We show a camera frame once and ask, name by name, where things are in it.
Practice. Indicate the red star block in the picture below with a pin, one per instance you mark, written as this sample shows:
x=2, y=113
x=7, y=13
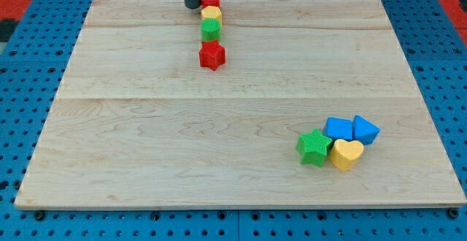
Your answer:
x=211, y=55

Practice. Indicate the yellow hexagon block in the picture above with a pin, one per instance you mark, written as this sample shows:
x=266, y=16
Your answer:
x=212, y=12

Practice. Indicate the blue triangle block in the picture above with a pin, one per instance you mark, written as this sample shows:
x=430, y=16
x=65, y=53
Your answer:
x=364, y=131

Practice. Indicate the green star block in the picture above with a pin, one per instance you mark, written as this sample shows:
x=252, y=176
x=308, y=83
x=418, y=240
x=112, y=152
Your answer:
x=313, y=147

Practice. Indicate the green cylinder block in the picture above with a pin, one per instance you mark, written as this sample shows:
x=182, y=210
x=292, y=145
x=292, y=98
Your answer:
x=210, y=29

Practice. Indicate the blue cube block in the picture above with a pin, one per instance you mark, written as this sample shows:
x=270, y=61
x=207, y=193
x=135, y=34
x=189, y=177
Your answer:
x=338, y=128

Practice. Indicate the light wooden board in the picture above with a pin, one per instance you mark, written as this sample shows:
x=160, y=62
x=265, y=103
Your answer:
x=137, y=124

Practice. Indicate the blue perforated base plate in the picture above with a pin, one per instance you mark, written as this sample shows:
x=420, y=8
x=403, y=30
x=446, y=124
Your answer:
x=32, y=66

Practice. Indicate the yellow heart block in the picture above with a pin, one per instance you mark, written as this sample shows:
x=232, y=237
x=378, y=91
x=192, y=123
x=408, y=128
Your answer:
x=345, y=154

